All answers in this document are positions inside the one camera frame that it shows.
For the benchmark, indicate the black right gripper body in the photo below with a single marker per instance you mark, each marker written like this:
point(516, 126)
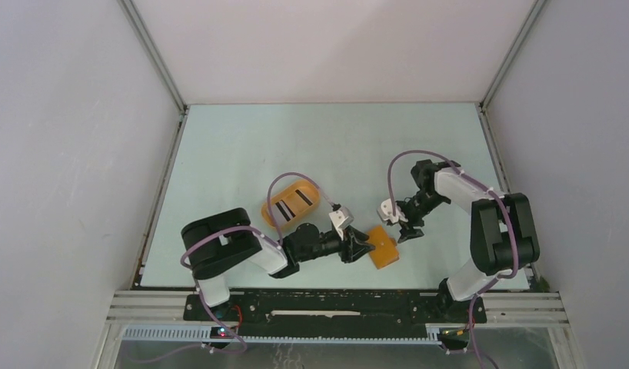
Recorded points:
point(417, 207)

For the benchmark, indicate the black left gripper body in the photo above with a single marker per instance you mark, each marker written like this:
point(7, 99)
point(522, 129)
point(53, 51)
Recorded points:
point(328, 242)

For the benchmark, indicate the orange leather card holder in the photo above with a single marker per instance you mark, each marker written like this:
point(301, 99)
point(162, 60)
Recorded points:
point(385, 247)

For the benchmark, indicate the orange oval plastic tray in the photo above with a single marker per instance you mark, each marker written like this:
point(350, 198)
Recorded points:
point(294, 202)

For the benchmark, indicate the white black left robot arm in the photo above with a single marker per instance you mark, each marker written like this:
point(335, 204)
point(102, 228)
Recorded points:
point(216, 244)

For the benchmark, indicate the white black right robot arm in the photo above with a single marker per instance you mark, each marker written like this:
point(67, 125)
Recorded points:
point(503, 236)

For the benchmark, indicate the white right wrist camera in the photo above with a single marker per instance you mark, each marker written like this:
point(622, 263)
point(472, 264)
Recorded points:
point(390, 213)

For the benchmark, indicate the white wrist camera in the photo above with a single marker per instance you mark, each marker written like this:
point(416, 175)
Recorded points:
point(341, 218)
point(390, 213)

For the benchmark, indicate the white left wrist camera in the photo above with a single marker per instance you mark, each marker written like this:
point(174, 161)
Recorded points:
point(341, 218)

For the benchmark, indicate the black mounting base plate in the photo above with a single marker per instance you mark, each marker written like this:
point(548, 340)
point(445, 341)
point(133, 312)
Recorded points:
point(383, 312)

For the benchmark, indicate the aluminium frame rail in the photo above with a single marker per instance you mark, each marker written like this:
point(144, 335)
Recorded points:
point(502, 309)

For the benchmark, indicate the grey slotted cable duct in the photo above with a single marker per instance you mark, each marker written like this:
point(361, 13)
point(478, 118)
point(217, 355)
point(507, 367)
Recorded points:
point(208, 334)

